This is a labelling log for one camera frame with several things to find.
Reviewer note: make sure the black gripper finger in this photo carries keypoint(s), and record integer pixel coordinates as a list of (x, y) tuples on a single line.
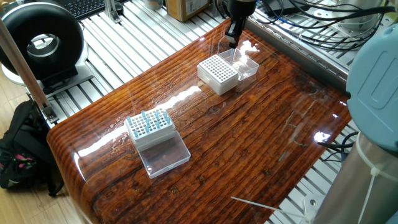
[(229, 32), (242, 26)]

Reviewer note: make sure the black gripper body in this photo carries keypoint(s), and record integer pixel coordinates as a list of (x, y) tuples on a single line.
[(242, 7)]

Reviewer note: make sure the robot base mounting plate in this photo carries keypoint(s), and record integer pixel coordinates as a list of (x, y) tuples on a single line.
[(311, 205)]

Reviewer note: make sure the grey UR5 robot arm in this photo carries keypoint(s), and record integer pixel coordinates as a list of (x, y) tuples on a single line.
[(373, 87)]

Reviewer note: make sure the clear plastic holder lid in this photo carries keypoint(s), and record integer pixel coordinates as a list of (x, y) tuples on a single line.
[(164, 155), (245, 68)]

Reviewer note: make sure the white pipette tip holder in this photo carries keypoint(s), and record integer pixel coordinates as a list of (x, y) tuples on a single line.
[(143, 142), (217, 85)]

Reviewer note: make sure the black power adapter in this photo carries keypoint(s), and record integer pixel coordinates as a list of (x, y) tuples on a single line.
[(280, 7)]

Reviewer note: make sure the brown cardboard box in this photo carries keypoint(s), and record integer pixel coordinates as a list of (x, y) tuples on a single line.
[(183, 9)]

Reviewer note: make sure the silver metal cup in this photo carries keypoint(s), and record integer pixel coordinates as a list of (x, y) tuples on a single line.
[(153, 3)]

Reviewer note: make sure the glossy wood grain board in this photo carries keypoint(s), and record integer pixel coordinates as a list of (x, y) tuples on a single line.
[(248, 140)]

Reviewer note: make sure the silver metal mounting plate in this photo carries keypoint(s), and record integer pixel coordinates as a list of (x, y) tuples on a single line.
[(357, 21)]

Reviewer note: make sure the black keyboard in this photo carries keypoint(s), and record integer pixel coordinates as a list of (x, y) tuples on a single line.
[(84, 7)]

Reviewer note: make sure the black backpack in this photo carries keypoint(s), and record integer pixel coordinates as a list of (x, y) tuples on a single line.
[(25, 140)]

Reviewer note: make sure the aluminium frame post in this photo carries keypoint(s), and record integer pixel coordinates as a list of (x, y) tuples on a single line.
[(111, 11), (18, 62)]

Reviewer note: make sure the grey device base plate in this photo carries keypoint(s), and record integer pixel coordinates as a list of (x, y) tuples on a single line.
[(84, 76)]

